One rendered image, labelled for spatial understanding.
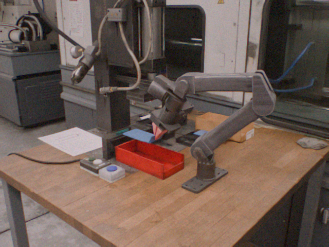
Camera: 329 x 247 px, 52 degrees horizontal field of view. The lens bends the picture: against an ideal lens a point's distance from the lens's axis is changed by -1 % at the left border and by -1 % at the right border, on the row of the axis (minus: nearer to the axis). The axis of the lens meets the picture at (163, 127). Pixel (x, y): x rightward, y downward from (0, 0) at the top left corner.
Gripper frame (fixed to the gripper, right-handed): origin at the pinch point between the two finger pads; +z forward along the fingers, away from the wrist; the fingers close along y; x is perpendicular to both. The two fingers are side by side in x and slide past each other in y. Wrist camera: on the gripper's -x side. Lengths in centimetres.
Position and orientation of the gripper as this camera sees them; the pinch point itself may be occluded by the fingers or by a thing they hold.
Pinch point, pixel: (156, 137)
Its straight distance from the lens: 124.3
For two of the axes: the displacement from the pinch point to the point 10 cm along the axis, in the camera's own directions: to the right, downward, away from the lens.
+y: -6.5, -6.7, 3.6
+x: -6.5, 2.5, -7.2
